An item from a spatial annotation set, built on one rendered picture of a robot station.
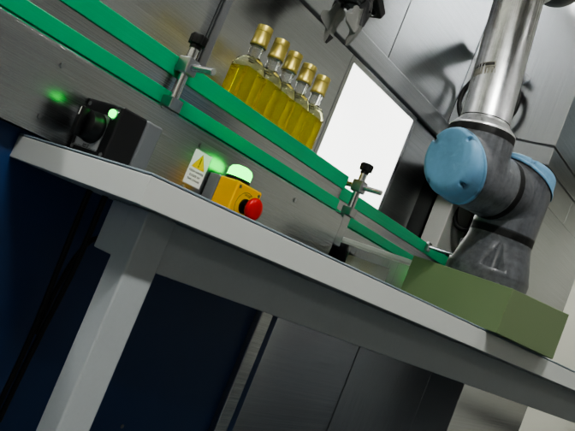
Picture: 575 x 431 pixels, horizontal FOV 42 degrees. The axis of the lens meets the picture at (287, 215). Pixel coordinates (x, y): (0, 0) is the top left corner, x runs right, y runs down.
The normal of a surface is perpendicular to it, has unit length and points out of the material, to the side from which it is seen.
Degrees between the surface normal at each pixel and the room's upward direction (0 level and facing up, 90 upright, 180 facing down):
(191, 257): 90
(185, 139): 90
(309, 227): 90
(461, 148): 100
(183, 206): 90
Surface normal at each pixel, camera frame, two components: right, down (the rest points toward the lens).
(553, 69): -0.53, -0.29
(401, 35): 0.76, 0.25
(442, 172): -0.77, -0.18
